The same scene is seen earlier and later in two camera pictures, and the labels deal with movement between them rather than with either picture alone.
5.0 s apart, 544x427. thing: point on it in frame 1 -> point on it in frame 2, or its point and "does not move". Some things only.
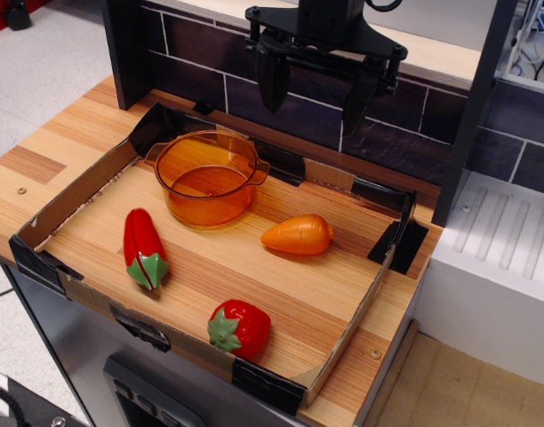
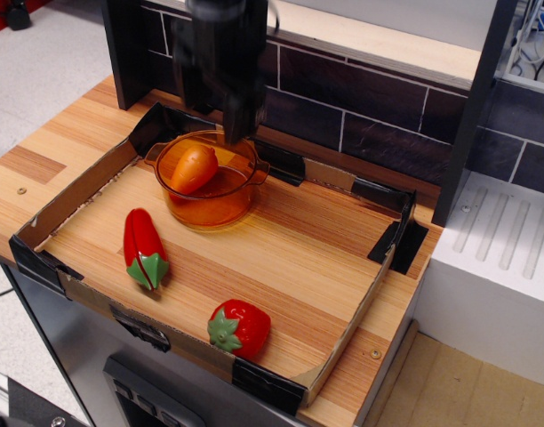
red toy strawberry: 238,328 does not move
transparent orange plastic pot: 206,176 does not move
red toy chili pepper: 145,253 does not move
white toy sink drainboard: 490,286 does not move
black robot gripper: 333,34 -> 220,48
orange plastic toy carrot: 304,235 -> 195,166
